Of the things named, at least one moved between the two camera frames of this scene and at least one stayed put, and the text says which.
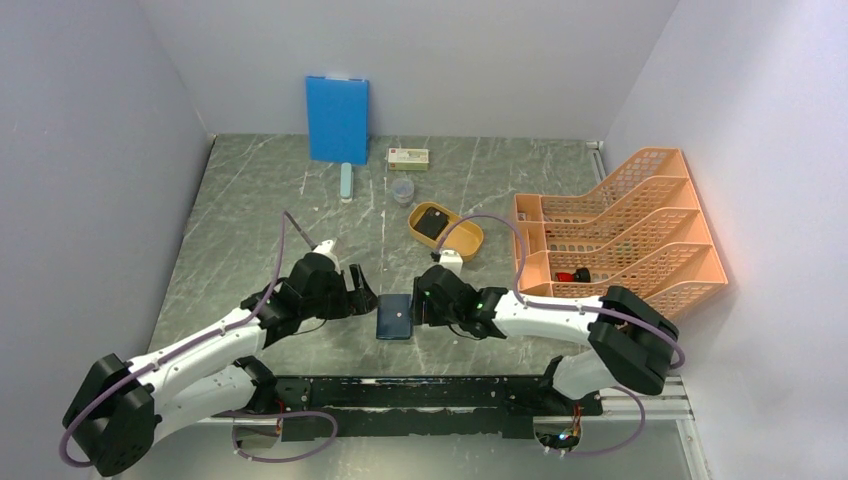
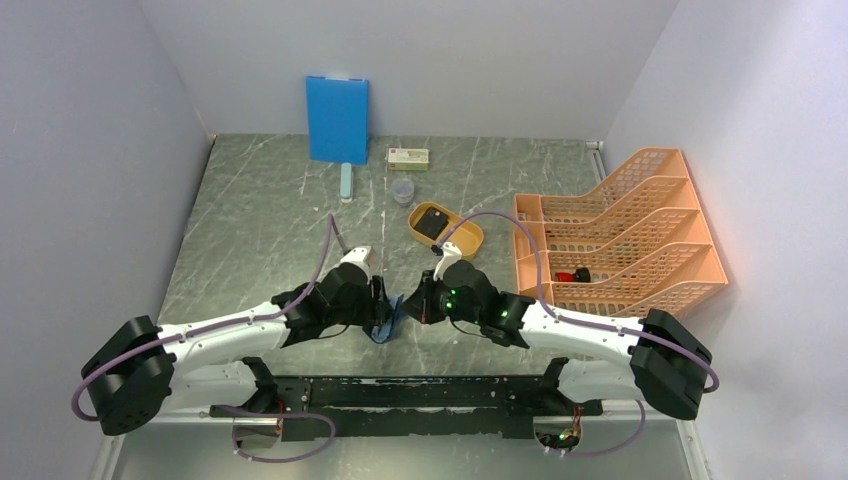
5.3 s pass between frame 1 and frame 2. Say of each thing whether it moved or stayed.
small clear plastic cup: stayed
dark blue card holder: moved
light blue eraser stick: stayed
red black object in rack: stayed
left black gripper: moved
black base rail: stayed
